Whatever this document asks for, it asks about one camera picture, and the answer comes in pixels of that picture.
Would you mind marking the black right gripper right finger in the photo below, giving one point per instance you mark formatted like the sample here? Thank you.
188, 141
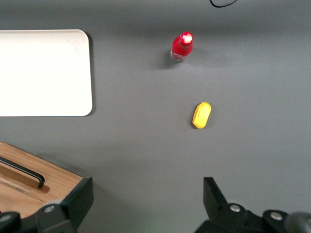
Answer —
218, 213

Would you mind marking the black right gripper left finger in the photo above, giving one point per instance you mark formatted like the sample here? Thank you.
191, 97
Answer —
73, 206

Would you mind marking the beige rectangular tray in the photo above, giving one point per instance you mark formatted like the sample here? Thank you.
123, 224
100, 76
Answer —
43, 72

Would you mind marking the wooden drawer cabinet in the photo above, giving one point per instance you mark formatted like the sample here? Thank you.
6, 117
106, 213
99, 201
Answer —
58, 174

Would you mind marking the wooden drawer front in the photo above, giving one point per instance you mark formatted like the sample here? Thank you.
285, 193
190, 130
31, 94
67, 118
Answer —
14, 204
56, 176

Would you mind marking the yellow oval plastic object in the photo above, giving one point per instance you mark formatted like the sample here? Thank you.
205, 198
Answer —
201, 116

